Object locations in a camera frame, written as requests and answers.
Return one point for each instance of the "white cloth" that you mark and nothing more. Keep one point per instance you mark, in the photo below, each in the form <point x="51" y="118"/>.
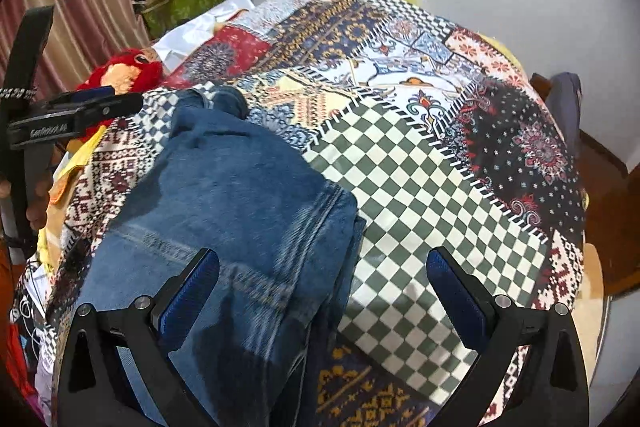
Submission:
<point x="200" y="37"/>

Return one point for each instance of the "patchwork printed bedsheet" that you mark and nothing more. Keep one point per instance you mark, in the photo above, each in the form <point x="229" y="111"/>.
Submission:
<point x="425" y="167"/>

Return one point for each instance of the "brown wooden post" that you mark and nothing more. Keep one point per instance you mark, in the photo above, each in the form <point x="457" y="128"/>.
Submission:
<point x="540" y="88"/>

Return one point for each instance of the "green patterned bag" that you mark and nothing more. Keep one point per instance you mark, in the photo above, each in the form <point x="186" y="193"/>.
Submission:
<point x="185" y="4"/>

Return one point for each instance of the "blue denim jeans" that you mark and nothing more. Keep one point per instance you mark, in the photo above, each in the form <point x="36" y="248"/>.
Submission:
<point x="240" y="187"/>

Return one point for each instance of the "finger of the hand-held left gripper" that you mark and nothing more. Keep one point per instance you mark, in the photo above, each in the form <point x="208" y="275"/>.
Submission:
<point x="122" y="103"/>
<point x="92" y="93"/>

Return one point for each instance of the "yellow orange cloth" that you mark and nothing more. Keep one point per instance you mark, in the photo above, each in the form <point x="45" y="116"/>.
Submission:
<point x="75" y="167"/>

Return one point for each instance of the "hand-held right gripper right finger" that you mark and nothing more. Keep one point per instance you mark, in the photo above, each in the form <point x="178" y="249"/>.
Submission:
<point x="452" y="297"/>

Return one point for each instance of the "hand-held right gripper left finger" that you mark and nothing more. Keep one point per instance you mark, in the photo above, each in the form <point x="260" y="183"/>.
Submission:
<point x="192" y="302"/>

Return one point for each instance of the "red plush toy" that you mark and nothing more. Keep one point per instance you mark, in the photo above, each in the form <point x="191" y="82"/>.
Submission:
<point x="135" y="67"/>

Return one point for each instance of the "red cloth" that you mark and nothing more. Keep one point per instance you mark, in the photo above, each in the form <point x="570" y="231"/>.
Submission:
<point x="20" y="357"/>

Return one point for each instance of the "person's left hand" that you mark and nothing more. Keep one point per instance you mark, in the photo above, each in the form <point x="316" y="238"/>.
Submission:
<point x="36" y="212"/>

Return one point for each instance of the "purple grey backpack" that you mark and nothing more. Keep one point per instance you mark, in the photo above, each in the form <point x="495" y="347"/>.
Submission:
<point x="565" y="107"/>

